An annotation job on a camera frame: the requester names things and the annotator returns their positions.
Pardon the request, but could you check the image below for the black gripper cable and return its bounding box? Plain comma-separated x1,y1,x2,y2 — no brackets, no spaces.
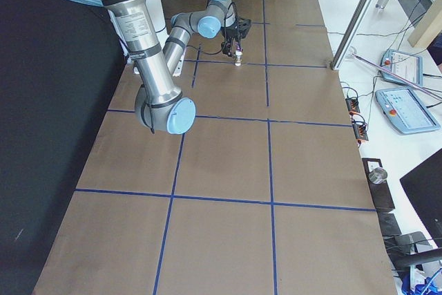
198,1,239,56

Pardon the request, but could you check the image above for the grey teach pendant far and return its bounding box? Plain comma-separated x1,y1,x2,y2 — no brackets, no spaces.
381,48,423,86

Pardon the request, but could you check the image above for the black monitor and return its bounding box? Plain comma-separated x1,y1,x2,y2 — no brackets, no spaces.
400,150,442,247

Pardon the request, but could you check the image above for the grey teach pendant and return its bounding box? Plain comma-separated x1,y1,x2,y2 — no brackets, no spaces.
381,48,423,86
375,87,441,135

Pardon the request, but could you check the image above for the aluminium frame post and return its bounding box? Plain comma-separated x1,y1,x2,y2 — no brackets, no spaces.
330,0,373,70

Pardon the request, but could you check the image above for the grey teach pendant near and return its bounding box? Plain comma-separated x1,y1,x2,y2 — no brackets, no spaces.
375,87,441,135

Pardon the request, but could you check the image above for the steel cylindrical weight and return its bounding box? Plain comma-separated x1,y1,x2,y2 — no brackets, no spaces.
368,167,388,184

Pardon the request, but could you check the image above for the black flat plate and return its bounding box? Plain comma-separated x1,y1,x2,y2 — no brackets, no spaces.
362,158,395,213

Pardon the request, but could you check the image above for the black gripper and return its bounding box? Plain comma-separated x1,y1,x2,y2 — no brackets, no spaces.
222,17,251,56

